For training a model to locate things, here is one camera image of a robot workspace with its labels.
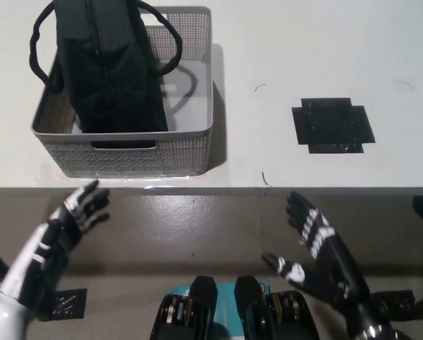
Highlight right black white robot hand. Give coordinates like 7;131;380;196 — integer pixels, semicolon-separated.
260;191;372;313

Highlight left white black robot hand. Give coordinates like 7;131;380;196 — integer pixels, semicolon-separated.
0;179;112;306

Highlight dark green lunch bag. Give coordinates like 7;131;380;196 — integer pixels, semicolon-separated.
28;0;184;149

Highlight black teal robot torso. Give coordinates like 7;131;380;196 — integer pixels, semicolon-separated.
149;273;321;340

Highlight black tape patch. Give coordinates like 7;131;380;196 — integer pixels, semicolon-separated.
291;96;377;155

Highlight grey perforated plastic basket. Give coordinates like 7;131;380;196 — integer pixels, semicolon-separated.
30;6;222;179

